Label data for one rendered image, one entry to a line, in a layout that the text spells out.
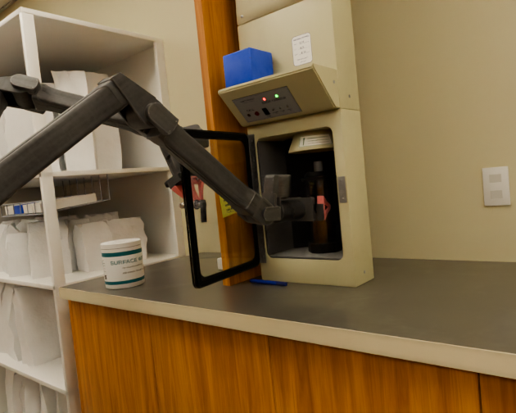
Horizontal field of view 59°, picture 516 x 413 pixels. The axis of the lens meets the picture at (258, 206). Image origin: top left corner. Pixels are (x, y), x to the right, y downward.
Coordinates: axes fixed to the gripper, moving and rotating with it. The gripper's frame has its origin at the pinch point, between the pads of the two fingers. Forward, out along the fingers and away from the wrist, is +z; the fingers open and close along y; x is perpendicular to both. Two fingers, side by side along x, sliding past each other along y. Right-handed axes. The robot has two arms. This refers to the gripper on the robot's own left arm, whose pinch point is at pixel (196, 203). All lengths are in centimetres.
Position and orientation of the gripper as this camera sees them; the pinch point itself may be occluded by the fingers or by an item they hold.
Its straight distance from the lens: 123.2
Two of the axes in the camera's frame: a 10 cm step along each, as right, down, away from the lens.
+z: 4.3, 8.8, -1.9
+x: -5.6, 0.9, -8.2
